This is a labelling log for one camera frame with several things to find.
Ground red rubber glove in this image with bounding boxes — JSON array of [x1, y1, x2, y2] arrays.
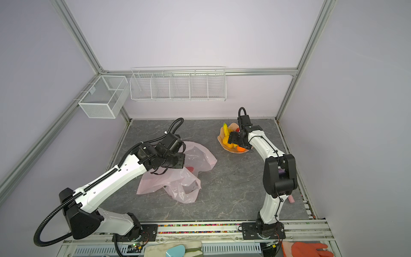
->
[[281, 242, 335, 257]]

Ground yellow lemon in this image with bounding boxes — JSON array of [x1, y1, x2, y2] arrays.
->
[[222, 136, 229, 146]]

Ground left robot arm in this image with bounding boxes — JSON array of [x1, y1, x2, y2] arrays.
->
[[33, 118, 186, 247]]

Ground pink plastic bag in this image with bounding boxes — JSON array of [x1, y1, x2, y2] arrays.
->
[[137, 141, 217, 203]]

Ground light blue object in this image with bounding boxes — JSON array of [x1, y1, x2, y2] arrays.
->
[[165, 245, 186, 257]]

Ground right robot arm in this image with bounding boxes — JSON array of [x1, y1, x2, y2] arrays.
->
[[228, 107, 298, 240]]

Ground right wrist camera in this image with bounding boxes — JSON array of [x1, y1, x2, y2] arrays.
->
[[238, 115, 253, 130]]

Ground white wire shelf basket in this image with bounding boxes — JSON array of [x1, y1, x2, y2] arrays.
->
[[129, 66, 227, 101]]

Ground orange tangerine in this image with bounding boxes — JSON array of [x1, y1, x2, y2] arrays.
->
[[236, 146, 247, 153]]

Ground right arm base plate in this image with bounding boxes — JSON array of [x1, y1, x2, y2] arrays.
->
[[239, 219, 286, 240]]

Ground yellow green banana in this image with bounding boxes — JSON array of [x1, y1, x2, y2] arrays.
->
[[223, 123, 230, 137]]

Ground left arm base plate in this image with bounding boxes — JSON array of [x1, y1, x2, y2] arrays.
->
[[112, 223, 158, 243]]

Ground beige scalloped fruit bowl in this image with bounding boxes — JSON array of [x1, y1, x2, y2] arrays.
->
[[217, 123, 249, 154]]

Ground white mesh box basket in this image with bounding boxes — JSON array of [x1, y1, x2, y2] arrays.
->
[[79, 76, 130, 119]]

